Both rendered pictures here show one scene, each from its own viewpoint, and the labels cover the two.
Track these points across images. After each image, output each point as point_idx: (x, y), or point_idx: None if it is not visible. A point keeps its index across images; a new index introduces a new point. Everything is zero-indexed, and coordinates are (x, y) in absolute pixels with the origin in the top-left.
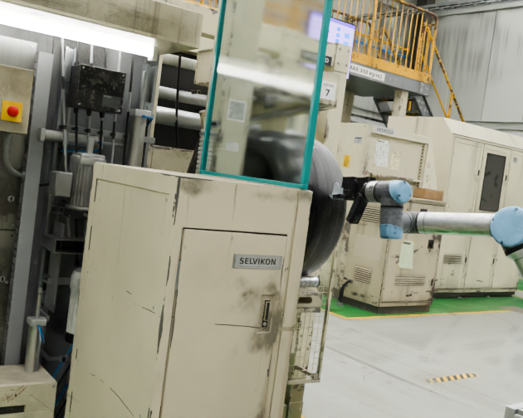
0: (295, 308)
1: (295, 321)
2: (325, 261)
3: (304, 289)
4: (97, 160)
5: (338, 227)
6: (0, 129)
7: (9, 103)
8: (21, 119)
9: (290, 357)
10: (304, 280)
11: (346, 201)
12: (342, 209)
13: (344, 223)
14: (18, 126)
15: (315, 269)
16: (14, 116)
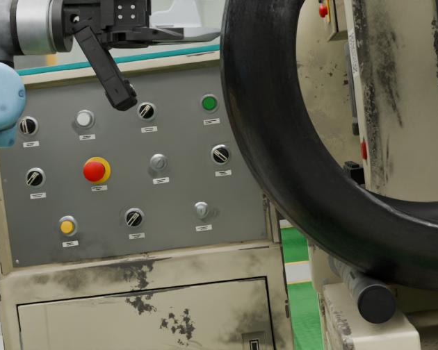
0: None
1: None
2: (302, 229)
3: (384, 324)
4: (345, 46)
5: (229, 120)
6: (330, 35)
7: (325, 1)
8: (329, 16)
9: None
10: (350, 287)
11: (249, 28)
12: (221, 62)
13: (250, 103)
14: (331, 26)
15: (336, 257)
16: (322, 17)
